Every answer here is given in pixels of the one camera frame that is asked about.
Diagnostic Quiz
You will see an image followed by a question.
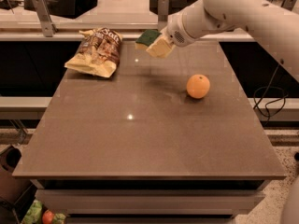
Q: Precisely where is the metal railing bracket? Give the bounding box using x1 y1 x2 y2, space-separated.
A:
281 0 297 11
31 0 57 37
157 0 169 31

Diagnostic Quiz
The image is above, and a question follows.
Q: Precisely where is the green and yellow sponge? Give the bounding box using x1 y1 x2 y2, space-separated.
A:
135 30 161 49

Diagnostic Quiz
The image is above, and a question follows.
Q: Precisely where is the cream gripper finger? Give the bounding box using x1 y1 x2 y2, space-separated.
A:
146 35 175 58

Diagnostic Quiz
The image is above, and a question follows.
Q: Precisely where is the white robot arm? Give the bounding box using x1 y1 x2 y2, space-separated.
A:
147 0 299 81

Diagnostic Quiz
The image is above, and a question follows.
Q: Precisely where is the right metal railing bracket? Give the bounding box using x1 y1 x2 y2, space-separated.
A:
281 0 297 11

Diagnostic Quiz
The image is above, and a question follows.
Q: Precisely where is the orange fruit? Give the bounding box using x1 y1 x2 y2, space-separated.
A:
186 75 210 99

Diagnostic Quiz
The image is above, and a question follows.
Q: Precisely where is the middle metal railing bracket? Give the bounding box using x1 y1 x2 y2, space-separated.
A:
157 0 169 31

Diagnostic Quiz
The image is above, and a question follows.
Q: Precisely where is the brown chip bag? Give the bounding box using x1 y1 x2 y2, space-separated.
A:
64 28 122 78

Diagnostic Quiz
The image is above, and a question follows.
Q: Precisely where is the red tomato in bin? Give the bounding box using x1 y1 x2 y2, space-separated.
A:
42 210 54 224

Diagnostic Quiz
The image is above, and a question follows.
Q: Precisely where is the black cable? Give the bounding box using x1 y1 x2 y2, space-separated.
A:
252 63 289 126

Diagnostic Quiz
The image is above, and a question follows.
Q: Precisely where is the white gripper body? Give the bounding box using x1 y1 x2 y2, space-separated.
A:
166 11 199 47

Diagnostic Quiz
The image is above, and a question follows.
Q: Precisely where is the left metal railing bracket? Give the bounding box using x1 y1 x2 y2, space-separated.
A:
31 0 57 37

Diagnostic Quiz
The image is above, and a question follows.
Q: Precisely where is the dark bin on floor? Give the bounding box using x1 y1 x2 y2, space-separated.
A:
0 146 36 224

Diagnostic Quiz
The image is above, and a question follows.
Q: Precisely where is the green snack package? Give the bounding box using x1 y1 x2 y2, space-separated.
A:
21 200 43 224

